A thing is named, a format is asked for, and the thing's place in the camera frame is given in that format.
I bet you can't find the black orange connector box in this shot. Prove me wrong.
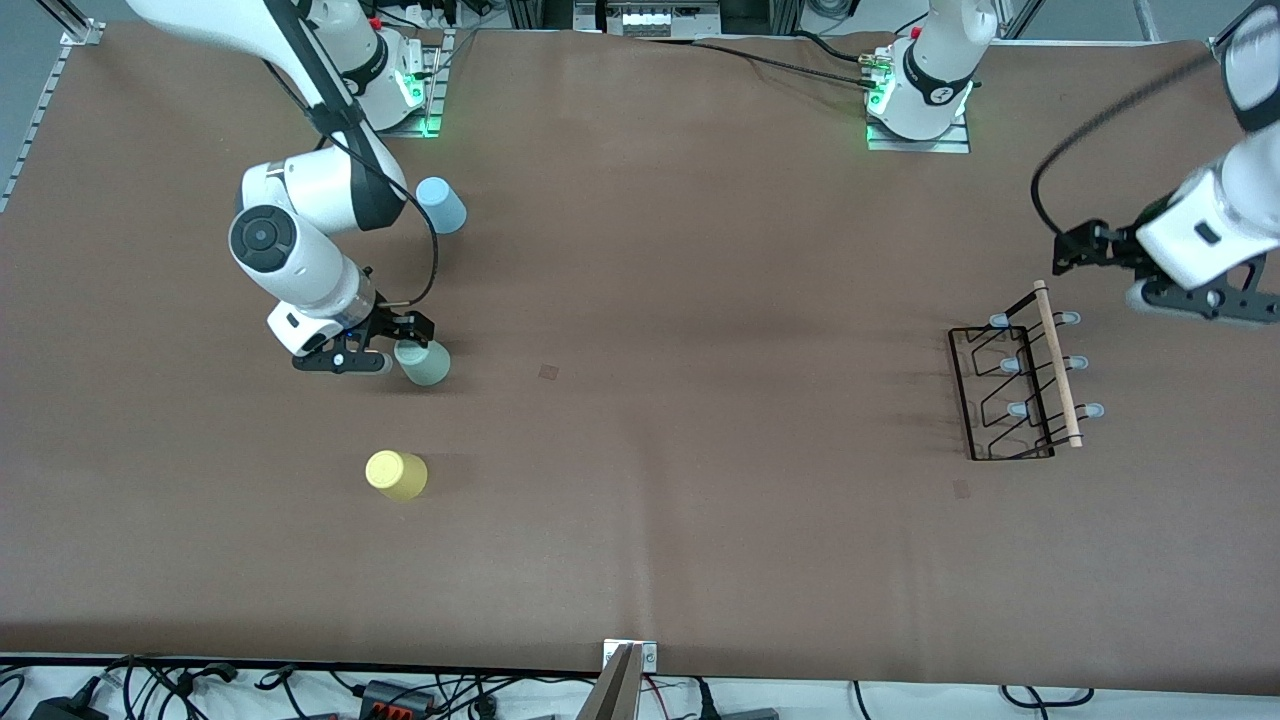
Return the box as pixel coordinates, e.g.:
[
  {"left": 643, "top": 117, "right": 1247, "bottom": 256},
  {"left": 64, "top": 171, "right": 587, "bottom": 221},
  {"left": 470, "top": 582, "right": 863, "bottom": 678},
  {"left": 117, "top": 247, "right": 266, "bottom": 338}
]
[{"left": 358, "top": 680, "right": 433, "bottom": 717}]

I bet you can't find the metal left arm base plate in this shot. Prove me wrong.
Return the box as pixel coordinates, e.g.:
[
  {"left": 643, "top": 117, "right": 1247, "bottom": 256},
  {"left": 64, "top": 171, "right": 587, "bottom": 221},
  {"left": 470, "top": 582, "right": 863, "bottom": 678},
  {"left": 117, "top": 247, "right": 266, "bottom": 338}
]
[{"left": 866, "top": 110, "right": 971, "bottom": 154}]

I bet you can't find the green cup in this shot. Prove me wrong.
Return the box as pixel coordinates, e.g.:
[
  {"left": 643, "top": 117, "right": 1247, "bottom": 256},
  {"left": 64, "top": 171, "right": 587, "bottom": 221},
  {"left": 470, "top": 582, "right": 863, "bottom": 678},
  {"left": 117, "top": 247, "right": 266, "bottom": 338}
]
[{"left": 393, "top": 338, "right": 452, "bottom": 388}]

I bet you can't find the white power strip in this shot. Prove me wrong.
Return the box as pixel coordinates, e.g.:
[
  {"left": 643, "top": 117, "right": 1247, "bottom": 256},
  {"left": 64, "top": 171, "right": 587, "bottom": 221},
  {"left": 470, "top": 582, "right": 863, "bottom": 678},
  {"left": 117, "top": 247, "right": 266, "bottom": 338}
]
[{"left": 573, "top": 0, "right": 723, "bottom": 41}]

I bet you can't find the blue cup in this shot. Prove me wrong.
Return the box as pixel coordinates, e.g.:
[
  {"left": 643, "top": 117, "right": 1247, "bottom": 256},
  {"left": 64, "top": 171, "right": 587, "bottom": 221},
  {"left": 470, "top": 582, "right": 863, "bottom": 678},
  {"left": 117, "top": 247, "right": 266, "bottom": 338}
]
[{"left": 415, "top": 176, "right": 468, "bottom": 235}]

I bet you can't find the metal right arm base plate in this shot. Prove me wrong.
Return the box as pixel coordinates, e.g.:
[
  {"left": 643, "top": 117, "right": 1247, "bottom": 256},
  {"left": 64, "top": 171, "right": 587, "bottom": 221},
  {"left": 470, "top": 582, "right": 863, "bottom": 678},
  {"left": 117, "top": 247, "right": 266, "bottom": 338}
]
[{"left": 335, "top": 30, "right": 456, "bottom": 138}]

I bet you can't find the black power adapter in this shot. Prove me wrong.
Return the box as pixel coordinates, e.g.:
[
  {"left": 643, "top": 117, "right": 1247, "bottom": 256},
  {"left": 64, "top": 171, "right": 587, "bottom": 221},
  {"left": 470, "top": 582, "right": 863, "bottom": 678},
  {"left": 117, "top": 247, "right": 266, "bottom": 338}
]
[{"left": 28, "top": 693, "right": 109, "bottom": 720}]

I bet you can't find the aluminium profile post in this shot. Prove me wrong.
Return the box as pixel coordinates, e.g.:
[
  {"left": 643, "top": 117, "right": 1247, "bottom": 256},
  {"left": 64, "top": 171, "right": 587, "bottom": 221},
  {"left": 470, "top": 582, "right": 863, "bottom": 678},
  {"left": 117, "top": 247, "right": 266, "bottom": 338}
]
[{"left": 578, "top": 640, "right": 661, "bottom": 720}]

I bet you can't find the aluminium table edge rail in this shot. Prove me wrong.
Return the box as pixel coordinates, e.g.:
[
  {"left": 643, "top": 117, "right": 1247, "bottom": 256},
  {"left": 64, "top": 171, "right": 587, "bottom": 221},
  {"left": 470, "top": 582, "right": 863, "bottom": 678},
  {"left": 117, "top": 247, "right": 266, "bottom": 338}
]
[{"left": 0, "top": 20, "right": 106, "bottom": 213}]

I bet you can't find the black wire cup holder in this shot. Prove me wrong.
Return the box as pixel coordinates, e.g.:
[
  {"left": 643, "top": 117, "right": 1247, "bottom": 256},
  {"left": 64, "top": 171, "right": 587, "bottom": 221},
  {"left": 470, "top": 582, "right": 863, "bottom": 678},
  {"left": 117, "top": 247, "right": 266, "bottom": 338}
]
[{"left": 947, "top": 280, "right": 1106, "bottom": 463}]

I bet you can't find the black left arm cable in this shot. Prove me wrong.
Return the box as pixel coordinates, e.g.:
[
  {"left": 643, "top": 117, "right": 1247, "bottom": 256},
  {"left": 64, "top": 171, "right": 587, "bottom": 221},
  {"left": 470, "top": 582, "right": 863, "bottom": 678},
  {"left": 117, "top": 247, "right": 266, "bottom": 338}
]
[{"left": 1030, "top": 50, "right": 1226, "bottom": 241}]

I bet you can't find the yellow cup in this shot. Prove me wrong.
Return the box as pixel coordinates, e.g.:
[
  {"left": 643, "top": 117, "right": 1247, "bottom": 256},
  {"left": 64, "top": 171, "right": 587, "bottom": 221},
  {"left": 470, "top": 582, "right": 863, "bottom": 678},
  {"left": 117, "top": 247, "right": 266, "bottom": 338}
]
[{"left": 364, "top": 450, "right": 429, "bottom": 502}]

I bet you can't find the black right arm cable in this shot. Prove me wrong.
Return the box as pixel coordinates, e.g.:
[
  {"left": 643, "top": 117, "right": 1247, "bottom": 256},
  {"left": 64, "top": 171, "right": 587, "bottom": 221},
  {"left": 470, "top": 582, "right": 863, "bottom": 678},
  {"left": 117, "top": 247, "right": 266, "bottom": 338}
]
[{"left": 262, "top": 0, "right": 441, "bottom": 309}]

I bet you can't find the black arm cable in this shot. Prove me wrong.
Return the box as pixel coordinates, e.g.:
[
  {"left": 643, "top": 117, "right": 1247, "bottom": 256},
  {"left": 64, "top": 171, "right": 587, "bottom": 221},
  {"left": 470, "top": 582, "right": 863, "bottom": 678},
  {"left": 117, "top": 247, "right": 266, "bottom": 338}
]
[
  {"left": 1030, "top": 50, "right": 1226, "bottom": 241},
  {"left": 262, "top": 0, "right": 441, "bottom": 309}
]

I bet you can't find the black cable on table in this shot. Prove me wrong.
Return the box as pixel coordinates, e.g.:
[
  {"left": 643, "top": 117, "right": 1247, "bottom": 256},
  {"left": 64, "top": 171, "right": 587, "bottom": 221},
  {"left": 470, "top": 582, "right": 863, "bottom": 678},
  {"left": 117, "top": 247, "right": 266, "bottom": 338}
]
[{"left": 640, "top": 30, "right": 886, "bottom": 93}]

